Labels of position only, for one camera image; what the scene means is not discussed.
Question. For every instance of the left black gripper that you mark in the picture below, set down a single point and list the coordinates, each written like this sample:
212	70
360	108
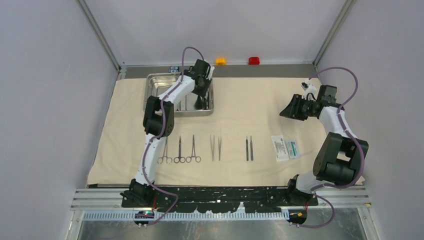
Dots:
202	92

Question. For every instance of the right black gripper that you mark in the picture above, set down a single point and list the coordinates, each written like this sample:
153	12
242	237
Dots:
290	111

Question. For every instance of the white sterile pouch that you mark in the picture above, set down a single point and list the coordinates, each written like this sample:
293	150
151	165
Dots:
281	152

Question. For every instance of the green white packet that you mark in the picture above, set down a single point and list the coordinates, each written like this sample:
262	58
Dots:
292	149

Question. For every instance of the wire mesh steel basket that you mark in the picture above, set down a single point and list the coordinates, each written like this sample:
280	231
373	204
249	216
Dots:
179	114

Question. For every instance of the steel scalpel handle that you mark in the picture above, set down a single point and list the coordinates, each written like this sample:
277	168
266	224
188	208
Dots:
247	148
251	149

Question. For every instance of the beige cloth wrap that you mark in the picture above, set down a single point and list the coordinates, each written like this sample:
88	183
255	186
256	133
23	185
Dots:
242	107

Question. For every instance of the steel tweezers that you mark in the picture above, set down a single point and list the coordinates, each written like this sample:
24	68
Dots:
219	147
212	146

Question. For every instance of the short steel scissors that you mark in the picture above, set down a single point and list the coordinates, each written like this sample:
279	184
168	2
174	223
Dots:
179	158

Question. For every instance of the long steel forceps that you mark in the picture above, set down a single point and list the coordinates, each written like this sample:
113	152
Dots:
165	158

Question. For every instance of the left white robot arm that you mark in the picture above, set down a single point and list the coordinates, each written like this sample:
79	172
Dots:
158	123

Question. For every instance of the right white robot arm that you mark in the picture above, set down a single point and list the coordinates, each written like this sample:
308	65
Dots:
341	158

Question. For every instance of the right steel tray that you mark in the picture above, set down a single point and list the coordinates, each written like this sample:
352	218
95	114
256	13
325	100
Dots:
195	103

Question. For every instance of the steel tray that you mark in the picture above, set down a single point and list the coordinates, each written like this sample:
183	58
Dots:
158	83
195	103

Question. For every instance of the yellow button block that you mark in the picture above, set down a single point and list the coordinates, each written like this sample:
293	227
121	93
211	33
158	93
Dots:
221	61

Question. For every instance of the small blue owl toy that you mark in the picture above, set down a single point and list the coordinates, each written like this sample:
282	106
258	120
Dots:
173	69

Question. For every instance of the left steel tray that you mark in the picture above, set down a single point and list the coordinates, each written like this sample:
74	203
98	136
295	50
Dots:
158	83

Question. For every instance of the red button block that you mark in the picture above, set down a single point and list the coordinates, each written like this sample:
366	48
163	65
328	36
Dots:
254	60

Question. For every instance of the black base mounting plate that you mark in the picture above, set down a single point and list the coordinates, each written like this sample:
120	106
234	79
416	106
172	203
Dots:
257	199

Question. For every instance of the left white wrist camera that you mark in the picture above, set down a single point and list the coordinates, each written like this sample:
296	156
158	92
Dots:
209	75

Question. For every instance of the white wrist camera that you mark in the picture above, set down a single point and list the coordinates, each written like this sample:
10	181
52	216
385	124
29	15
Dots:
209	75
309	90

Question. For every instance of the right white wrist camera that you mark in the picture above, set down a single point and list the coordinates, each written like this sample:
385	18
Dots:
309	90

